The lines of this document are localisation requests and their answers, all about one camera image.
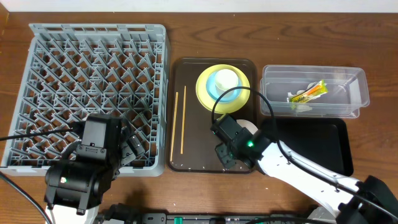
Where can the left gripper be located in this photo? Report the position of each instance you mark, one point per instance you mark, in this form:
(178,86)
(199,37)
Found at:
(130,144)

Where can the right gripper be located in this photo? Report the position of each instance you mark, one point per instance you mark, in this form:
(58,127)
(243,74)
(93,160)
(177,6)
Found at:
(224,152)

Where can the white bowl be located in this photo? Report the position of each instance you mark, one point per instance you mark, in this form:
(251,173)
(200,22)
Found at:
(248,125)

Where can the white tissue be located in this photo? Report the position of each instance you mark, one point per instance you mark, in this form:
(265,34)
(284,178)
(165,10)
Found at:
(301,108)

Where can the green snack wrapper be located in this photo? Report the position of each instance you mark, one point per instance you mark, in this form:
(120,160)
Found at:
(313,91)

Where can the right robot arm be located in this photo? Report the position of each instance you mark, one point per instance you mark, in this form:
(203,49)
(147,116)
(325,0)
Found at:
(346,198)

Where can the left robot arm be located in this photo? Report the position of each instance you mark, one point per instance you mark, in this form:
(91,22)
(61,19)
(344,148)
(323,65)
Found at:
(77,182)

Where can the black waste tray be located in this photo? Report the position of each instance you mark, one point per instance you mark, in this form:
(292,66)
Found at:
(324,141)

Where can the dark brown serving tray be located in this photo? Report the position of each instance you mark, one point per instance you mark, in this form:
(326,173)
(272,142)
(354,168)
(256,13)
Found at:
(199,141)

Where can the yellow-green plate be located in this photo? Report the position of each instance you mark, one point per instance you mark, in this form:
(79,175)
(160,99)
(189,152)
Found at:
(208,102)

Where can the light blue saucer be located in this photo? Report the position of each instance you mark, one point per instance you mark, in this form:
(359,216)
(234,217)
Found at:
(215,94)

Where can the pale green cup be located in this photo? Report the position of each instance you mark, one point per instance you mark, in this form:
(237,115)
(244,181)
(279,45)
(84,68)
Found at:
(225,79)

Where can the clear plastic container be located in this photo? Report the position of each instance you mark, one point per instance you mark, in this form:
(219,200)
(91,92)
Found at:
(347,90)

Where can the grey dish rack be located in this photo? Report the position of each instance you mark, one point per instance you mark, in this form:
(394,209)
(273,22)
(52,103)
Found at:
(74,70)

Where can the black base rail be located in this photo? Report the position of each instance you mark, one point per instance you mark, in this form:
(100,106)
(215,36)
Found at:
(123,214)

